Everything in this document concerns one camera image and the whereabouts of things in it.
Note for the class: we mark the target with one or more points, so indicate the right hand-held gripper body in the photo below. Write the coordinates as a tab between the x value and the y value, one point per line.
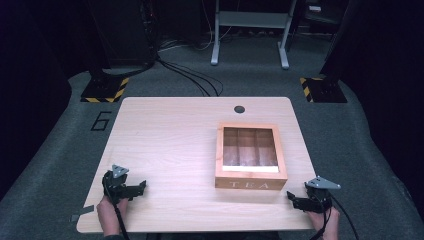
318	198

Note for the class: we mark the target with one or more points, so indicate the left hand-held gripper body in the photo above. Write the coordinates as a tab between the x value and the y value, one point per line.
116	186

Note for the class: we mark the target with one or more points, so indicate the wooden tea box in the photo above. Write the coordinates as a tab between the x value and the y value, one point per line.
250	156

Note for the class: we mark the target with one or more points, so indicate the person's right hand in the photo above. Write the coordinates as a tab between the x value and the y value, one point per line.
328	225

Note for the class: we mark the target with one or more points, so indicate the person's left hand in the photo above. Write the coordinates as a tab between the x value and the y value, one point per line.
110	216

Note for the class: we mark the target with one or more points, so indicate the grey tape strip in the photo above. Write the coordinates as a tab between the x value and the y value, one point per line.
82	213

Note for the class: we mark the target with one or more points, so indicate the black stand base striped tape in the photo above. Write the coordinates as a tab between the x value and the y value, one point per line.
106	90
325	90

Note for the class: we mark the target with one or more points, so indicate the black cabinet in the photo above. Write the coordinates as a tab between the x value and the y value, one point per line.
123	30

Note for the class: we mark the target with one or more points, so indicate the white metal desk frame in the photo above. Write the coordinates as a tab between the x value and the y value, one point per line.
250	20

